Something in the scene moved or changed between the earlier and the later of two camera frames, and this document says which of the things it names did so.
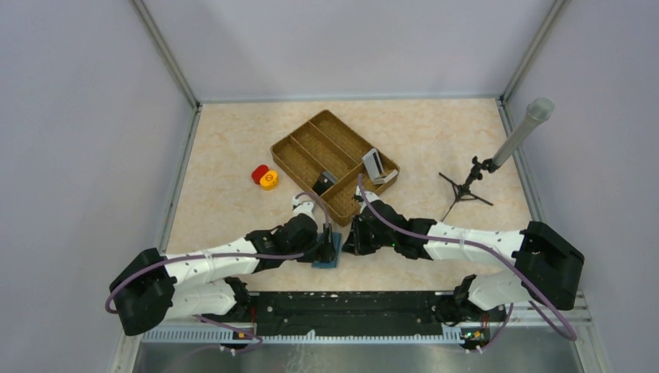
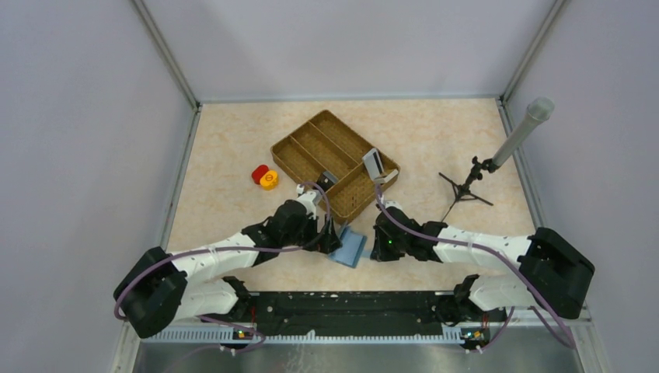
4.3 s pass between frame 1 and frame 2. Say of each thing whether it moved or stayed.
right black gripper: moved
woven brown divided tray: stayed
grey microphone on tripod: stayed
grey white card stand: stayed
